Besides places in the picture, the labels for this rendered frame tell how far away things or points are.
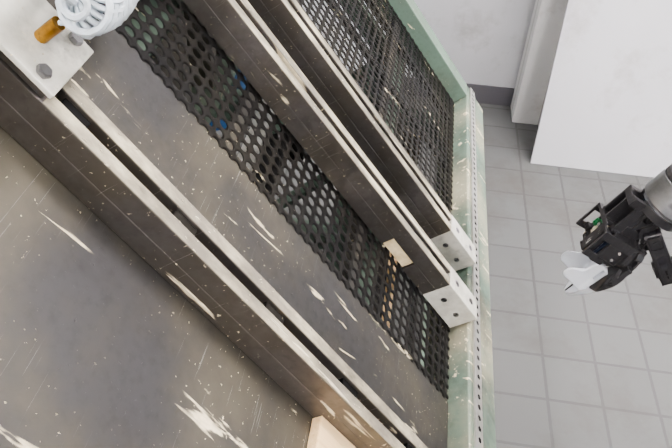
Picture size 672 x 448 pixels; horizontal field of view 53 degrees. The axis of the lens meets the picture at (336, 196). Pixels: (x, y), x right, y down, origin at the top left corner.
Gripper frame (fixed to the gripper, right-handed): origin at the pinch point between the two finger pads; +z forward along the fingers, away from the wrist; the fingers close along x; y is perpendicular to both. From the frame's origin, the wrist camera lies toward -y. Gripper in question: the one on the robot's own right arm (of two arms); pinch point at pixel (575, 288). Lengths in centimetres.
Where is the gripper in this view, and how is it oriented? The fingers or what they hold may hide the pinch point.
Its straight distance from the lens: 117.6
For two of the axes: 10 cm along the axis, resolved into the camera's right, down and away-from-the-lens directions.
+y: -8.6, -4.7, -2.2
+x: -1.4, 6.2, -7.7
